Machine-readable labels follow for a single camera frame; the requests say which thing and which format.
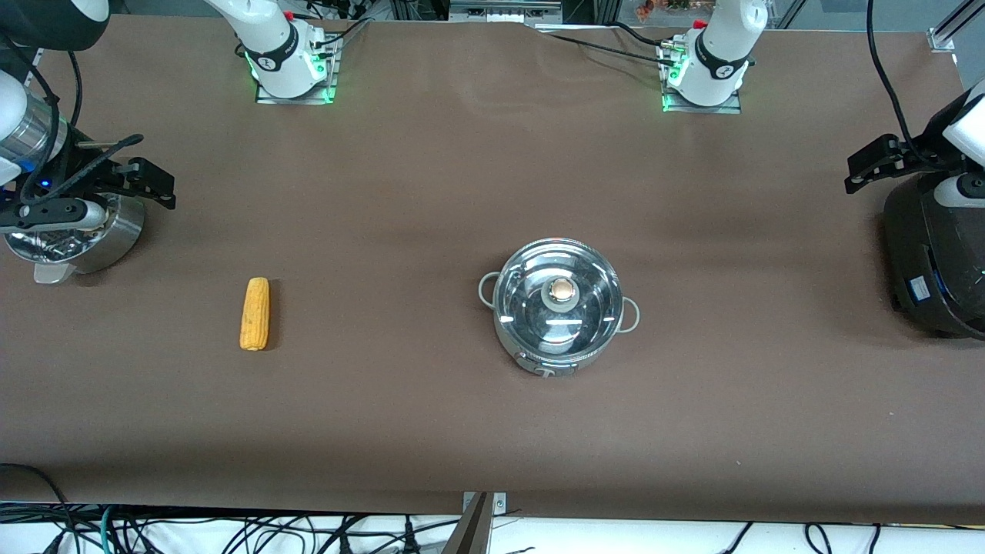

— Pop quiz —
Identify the yellow corn cob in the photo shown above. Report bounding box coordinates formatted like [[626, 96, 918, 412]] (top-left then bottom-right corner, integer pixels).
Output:
[[239, 277, 271, 352]]

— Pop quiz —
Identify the glass pot lid with knob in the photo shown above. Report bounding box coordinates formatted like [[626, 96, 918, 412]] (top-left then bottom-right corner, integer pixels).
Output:
[[494, 238, 623, 359]]

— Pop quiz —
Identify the steel steamer pot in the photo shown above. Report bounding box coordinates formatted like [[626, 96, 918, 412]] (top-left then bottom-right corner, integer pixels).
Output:
[[4, 192, 147, 285]]

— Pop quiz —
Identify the black rice cooker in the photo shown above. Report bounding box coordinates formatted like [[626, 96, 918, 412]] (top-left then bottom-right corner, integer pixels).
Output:
[[883, 165, 985, 341]]

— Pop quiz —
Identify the grey box behind table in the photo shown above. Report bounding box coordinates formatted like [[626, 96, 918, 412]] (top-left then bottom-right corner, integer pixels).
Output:
[[449, 0, 564, 24]]

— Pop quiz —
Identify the aluminium frame profile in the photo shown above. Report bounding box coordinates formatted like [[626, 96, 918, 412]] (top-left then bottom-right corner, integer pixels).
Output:
[[927, 0, 985, 52]]

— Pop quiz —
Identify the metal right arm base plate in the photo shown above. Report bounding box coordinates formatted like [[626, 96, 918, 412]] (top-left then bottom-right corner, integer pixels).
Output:
[[254, 32, 341, 105]]

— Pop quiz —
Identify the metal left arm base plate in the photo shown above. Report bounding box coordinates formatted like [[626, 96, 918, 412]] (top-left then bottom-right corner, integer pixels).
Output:
[[660, 38, 743, 115]]

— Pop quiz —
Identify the black right arm base cable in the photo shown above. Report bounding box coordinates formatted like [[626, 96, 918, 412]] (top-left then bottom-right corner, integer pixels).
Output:
[[312, 15, 376, 48]]

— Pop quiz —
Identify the black arm base cable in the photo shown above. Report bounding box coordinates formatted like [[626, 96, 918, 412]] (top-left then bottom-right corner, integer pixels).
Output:
[[608, 22, 672, 48], [312, 15, 376, 48], [539, 31, 667, 68]]

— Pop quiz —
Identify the black left arm base cable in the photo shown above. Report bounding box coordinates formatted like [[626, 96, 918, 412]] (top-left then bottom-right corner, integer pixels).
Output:
[[608, 22, 672, 48], [539, 31, 667, 68]]

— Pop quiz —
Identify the stainless steel pot with handles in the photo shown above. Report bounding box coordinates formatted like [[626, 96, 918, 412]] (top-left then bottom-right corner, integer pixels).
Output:
[[478, 239, 642, 378]]

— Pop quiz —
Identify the dark camera mount pole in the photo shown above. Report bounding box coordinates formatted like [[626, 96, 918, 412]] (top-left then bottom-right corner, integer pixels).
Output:
[[442, 492, 493, 554]]

